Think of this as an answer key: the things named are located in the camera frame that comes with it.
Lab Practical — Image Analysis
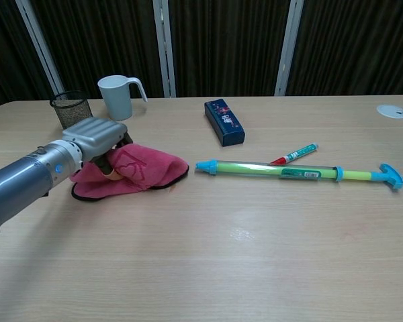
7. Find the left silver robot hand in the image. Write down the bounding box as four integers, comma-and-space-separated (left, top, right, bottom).
61, 116, 134, 181

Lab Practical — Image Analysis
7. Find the black mesh pen holder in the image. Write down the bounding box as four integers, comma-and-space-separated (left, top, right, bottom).
49, 90, 94, 130

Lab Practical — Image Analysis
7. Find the dark blue printed box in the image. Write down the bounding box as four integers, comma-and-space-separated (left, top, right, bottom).
204, 99, 247, 148

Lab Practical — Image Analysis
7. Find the grey metal partition post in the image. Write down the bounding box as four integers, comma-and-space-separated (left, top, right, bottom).
152, 0, 177, 99
274, 0, 304, 97
15, 0, 66, 96

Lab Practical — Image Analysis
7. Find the grey cable grommet cover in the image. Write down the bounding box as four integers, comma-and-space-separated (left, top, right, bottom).
376, 104, 403, 119

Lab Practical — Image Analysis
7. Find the red and green marker pen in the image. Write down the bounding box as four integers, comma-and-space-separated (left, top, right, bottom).
269, 144, 320, 166

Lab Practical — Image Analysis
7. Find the green and blue water pump toy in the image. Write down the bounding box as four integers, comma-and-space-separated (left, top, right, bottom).
195, 159, 403, 193

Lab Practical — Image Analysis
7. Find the white plastic mug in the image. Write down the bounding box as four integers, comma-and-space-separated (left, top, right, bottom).
97, 75, 148, 121

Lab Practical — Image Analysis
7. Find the pink microfiber cloth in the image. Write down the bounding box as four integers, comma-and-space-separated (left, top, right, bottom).
70, 142, 190, 203

